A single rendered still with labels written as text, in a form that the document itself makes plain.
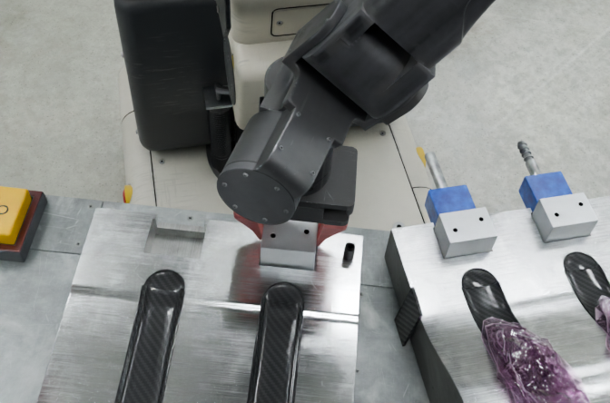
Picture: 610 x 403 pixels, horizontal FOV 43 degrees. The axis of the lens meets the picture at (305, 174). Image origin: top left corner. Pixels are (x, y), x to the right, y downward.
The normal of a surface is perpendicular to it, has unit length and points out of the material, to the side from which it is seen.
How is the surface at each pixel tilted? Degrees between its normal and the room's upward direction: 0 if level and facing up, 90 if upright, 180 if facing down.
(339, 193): 2
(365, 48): 53
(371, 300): 0
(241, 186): 88
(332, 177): 2
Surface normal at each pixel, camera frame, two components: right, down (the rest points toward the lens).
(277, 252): -0.08, 0.77
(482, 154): 0.05, -0.61
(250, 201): -0.32, 0.72
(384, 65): 0.19, 0.25
